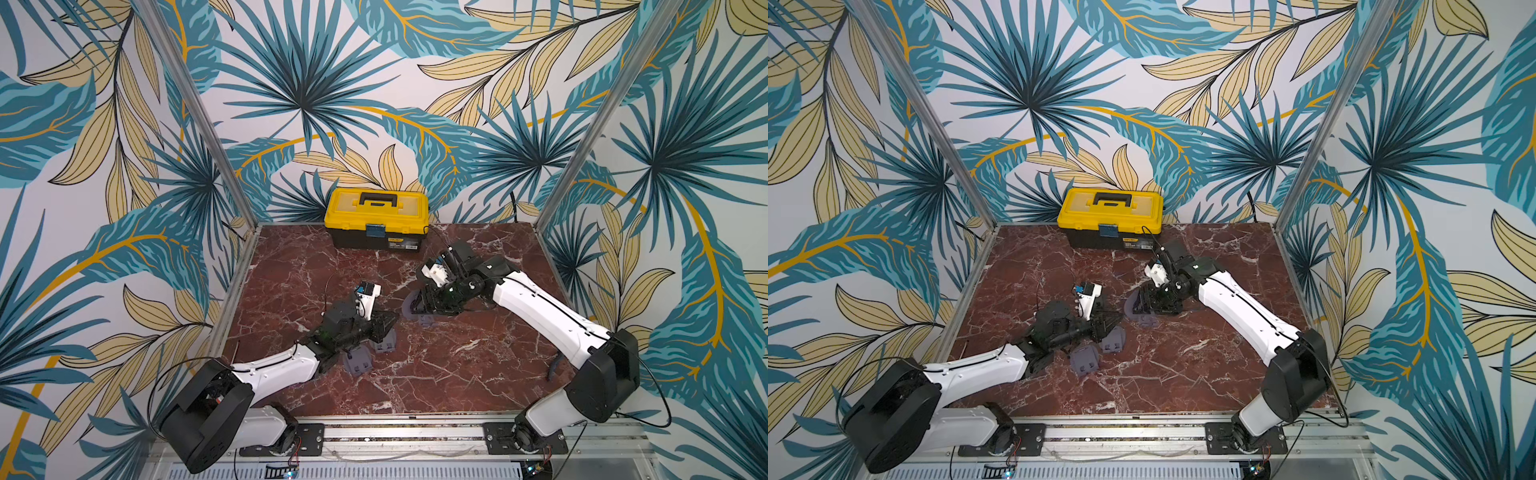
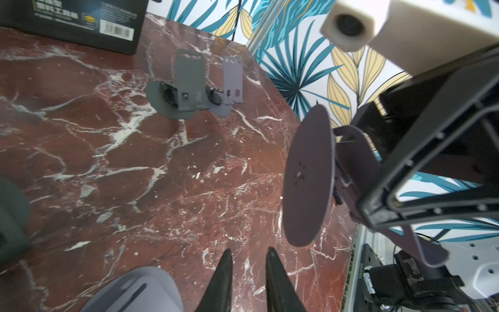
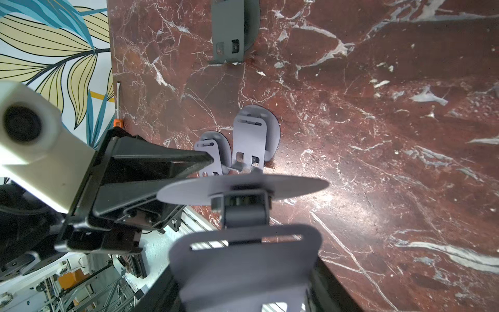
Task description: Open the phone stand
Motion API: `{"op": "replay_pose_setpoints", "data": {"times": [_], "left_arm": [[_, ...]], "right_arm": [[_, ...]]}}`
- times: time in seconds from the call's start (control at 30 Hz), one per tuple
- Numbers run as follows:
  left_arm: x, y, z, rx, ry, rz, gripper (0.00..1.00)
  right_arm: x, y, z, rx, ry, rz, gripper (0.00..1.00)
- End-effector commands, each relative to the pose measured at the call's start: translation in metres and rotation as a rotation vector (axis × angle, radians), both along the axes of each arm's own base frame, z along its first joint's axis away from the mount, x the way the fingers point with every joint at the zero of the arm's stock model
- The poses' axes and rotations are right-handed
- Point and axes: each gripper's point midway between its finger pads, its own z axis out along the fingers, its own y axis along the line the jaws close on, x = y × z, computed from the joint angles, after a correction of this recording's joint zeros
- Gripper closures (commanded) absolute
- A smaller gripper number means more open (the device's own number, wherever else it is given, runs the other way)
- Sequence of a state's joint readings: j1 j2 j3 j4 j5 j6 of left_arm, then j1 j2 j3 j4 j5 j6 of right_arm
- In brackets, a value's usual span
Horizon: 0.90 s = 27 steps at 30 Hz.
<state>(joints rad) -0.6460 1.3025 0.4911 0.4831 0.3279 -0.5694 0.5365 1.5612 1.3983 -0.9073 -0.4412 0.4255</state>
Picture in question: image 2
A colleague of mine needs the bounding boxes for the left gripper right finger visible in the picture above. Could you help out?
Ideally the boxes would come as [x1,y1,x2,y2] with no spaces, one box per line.
[265,247,306,312]

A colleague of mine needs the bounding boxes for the dark grey stand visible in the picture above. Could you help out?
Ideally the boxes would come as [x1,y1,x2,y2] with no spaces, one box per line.
[1,178,31,265]
[146,49,208,120]

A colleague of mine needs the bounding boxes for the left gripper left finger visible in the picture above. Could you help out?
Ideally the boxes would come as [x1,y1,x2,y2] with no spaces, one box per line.
[196,249,233,312]

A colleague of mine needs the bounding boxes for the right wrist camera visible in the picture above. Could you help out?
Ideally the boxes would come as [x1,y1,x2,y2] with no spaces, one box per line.
[320,0,498,75]

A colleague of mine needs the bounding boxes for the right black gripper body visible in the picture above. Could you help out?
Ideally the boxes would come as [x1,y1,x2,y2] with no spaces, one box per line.
[352,45,498,229]

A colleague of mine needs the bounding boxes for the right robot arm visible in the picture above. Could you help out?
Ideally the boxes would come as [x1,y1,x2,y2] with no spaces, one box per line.
[335,45,498,311]

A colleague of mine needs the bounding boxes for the yellow black toolbox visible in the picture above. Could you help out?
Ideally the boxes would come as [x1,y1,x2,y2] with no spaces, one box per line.
[1,0,148,55]

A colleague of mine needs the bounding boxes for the lavender stand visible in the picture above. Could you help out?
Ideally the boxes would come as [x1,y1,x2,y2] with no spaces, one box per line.
[81,266,184,312]
[282,104,450,268]
[205,57,245,116]

